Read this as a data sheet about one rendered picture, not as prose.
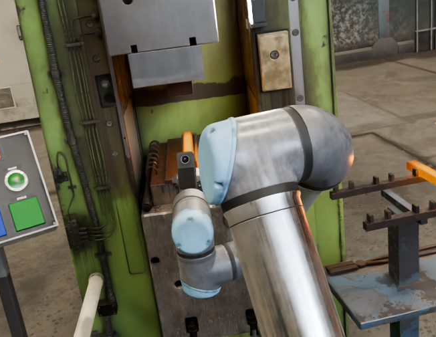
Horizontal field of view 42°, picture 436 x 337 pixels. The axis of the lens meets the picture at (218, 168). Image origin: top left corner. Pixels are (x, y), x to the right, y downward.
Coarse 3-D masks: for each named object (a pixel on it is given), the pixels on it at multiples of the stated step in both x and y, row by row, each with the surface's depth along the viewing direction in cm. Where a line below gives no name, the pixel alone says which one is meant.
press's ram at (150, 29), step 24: (120, 0) 150; (144, 0) 151; (168, 0) 151; (192, 0) 151; (120, 24) 152; (144, 24) 153; (168, 24) 153; (192, 24) 153; (216, 24) 154; (120, 48) 154; (144, 48) 155; (168, 48) 155
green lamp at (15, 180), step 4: (12, 176) 153; (16, 176) 153; (20, 176) 153; (8, 180) 152; (12, 180) 152; (16, 180) 153; (20, 180) 153; (24, 180) 153; (12, 184) 152; (16, 184) 152; (20, 184) 153; (16, 188) 152
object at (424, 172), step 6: (408, 162) 166; (414, 162) 165; (420, 162) 165; (408, 168) 167; (420, 168) 161; (426, 168) 160; (420, 174) 161; (426, 174) 158; (432, 174) 156; (432, 180) 155
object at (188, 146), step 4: (184, 132) 195; (188, 132) 194; (184, 136) 190; (188, 136) 189; (192, 136) 195; (184, 140) 185; (188, 140) 184; (192, 140) 185; (184, 144) 180; (188, 144) 180; (192, 144) 179; (184, 148) 176; (188, 148) 175; (192, 148) 175; (196, 160) 161; (196, 164) 161
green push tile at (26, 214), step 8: (24, 200) 152; (32, 200) 152; (16, 208) 150; (24, 208) 151; (32, 208) 152; (40, 208) 153; (16, 216) 150; (24, 216) 151; (32, 216) 151; (40, 216) 152; (16, 224) 149; (24, 224) 150; (32, 224) 151; (40, 224) 152
